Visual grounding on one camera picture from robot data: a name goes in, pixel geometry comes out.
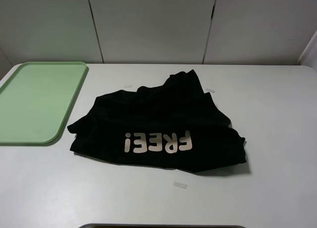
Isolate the clear tape front centre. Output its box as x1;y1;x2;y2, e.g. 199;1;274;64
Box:
173;181;187;189

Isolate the green plastic tray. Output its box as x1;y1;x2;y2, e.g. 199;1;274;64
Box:
0;62;88;145

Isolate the black short sleeve shirt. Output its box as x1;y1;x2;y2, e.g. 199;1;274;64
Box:
67;70;246;173

